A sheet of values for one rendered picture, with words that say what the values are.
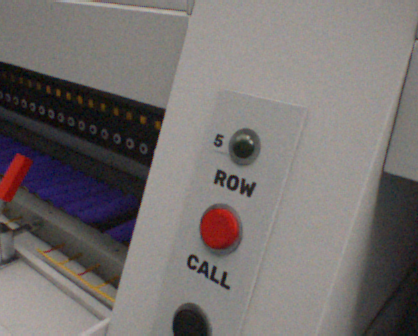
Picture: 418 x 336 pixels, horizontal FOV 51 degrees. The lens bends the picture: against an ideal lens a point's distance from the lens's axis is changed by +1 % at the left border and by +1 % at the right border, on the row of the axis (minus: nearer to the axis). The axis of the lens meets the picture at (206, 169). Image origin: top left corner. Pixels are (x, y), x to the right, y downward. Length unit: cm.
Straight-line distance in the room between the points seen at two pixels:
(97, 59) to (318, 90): 13
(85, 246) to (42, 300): 5
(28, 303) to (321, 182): 23
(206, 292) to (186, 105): 8
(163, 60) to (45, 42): 10
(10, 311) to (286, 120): 23
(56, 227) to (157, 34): 20
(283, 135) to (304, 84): 2
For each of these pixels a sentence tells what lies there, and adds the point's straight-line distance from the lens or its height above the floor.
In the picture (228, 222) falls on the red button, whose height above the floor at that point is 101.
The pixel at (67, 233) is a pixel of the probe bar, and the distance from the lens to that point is 35.
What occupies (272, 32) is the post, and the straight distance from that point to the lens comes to 18.
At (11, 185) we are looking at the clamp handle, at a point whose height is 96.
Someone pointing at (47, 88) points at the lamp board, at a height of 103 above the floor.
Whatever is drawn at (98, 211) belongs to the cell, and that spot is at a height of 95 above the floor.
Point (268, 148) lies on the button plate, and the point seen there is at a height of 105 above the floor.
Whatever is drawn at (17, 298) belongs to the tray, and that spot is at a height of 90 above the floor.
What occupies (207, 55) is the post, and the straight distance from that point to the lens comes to 19.
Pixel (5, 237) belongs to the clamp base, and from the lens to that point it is 36.
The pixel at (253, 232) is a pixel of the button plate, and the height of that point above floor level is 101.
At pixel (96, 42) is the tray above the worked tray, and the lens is 25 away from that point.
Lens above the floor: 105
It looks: 7 degrees down
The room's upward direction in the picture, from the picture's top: 16 degrees clockwise
